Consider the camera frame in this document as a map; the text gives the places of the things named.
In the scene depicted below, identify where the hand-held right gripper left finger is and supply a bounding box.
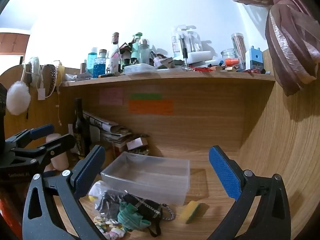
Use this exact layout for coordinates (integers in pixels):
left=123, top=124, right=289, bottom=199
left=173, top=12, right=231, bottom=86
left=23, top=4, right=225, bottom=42
left=22, top=145, right=107, bottom=240

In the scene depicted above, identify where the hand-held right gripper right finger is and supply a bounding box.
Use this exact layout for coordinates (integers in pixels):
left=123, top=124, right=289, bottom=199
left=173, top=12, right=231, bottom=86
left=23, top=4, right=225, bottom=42
left=209, top=145, right=292, bottom=240

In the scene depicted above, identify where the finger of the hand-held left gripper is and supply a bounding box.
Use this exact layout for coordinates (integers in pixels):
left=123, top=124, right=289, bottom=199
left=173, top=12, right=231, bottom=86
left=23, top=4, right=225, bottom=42
left=5, top=124, right=55, bottom=150
left=11, top=134, right=75, bottom=167

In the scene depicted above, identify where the yellow green sponge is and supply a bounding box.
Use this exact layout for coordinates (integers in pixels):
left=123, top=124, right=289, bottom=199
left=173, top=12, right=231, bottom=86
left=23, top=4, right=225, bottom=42
left=184, top=200, right=202, bottom=225

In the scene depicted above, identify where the clear plastic storage box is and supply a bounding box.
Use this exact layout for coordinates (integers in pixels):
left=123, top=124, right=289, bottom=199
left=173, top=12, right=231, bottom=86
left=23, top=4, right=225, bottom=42
left=100, top=151, right=190, bottom=205

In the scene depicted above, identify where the green cloth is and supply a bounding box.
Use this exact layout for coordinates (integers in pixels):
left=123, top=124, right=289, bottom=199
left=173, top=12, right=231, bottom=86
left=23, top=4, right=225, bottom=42
left=117, top=202, right=153, bottom=232

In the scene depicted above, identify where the floral cloth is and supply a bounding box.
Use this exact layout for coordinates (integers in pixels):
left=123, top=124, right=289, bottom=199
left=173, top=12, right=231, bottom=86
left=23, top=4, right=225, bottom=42
left=94, top=215, right=125, bottom=239

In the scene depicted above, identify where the cardboard tube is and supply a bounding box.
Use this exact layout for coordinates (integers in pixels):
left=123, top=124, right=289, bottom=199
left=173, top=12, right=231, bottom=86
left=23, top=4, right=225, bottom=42
left=46, top=133, right=69, bottom=170

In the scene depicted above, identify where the dark wine bottle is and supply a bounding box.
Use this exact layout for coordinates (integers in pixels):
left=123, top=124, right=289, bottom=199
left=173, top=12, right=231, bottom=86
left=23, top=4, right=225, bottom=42
left=72, top=98, right=92, bottom=160

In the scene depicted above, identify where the white pompom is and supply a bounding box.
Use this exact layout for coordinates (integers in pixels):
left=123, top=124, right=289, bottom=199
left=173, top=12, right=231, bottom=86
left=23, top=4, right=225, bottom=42
left=6, top=81, right=31, bottom=115

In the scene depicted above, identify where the stack of newspapers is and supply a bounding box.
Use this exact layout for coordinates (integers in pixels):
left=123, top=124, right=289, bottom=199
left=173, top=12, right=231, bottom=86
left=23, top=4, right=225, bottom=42
left=82, top=110, right=133, bottom=143

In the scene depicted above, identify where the clear cup with small items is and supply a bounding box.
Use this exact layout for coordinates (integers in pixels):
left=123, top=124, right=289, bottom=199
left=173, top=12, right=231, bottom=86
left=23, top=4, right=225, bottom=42
left=126, top=149, right=150, bottom=157

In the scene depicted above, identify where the small white brown box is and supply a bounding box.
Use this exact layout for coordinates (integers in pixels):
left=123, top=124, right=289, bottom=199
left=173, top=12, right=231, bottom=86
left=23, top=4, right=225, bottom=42
left=126, top=136, right=150, bottom=152

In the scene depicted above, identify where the brown patterned headband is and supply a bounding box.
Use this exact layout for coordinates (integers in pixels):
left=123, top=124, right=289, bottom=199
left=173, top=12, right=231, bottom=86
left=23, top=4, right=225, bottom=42
left=42, top=64, right=57, bottom=98

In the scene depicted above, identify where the white fluffy headband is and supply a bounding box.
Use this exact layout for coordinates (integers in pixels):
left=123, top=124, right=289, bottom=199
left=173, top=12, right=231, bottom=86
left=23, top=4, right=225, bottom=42
left=22, top=57, right=42, bottom=88

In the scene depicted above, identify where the pink sticky note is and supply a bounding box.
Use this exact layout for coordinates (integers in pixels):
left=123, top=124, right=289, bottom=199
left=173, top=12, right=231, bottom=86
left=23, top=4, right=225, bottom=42
left=99, top=88, right=123, bottom=105

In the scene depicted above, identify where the blue liquid glass bottle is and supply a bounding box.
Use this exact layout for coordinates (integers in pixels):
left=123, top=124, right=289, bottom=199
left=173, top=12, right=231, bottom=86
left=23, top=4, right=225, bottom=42
left=93, top=57, right=107, bottom=78

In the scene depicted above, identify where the teal bottle with white cap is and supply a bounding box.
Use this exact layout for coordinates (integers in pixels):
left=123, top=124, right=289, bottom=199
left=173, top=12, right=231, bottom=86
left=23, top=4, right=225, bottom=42
left=87, top=47, right=98, bottom=74

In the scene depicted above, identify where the orange sticky note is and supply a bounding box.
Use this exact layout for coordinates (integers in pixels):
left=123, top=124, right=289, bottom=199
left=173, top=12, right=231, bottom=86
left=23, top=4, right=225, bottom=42
left=128, top=100, right=174, bottom=115

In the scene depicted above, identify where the green sticky note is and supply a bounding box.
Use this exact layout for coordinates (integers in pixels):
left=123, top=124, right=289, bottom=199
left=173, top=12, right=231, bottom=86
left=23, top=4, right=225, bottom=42
left=130, top=93, right=162, bottom=100

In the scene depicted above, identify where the brown wardrobe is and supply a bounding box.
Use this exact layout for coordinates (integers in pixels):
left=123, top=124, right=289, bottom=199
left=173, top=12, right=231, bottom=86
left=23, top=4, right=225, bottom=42
left=0, top=29, right=30, bottom=55

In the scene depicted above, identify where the floral print bottle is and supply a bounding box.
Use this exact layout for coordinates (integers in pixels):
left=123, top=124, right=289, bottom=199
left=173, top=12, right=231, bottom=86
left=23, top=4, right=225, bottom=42
left=106, top=51, right=120, bottom=74

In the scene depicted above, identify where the wooden shelf board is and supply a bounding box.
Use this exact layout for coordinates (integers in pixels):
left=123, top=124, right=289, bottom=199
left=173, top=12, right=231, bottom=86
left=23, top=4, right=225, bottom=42
left=60, top=69, right=275, bottom=88

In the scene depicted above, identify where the clear plastic tray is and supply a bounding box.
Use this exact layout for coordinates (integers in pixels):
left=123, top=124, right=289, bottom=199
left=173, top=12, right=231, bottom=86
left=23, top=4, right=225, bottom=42
left=124, top=64, right=158, bottom=75

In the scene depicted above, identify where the tall clear bottle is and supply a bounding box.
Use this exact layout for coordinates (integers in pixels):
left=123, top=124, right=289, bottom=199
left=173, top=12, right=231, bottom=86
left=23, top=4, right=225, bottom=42
left=111, top=32, right=122, bottom=73

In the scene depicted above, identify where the white blue box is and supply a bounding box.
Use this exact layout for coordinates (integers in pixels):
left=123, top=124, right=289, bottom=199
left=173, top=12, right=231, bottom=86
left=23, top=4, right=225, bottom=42
left=245, top=45, right=263, bottom=70

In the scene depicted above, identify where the glass jar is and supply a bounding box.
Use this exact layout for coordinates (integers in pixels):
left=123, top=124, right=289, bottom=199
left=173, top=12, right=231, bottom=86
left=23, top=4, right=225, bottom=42
left=221, top=49, right=244, bottom=67

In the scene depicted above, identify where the white foam block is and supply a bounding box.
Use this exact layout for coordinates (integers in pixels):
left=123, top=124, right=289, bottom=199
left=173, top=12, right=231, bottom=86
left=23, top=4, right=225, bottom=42
left=187, top=51, right=213, bottom=64

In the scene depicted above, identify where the mint green pump bottle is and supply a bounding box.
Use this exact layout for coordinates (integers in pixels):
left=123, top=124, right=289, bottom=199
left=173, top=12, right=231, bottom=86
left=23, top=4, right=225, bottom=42
left=132, top=32, right=143, bottom=60

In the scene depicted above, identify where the clear bottle with silver cap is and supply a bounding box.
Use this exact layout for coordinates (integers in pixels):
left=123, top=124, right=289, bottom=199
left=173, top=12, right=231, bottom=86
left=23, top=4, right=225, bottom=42
left=138, top=39, right=150, bottom=64

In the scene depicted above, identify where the tall clear tube of sticks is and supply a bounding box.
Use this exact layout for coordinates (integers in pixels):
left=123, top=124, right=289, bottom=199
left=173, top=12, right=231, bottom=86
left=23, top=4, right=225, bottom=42
left=231, top=32, right=247, bottom=70

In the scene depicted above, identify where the pink curtain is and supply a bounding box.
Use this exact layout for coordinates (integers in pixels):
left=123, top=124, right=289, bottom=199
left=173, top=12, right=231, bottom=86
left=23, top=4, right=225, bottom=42
left=211, top=0, right=320, bottom=97

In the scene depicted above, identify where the clear blister pack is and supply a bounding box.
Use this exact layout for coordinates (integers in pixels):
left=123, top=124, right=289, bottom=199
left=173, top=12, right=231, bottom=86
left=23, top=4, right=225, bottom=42
left=171, top=25, right=203, bottom=58

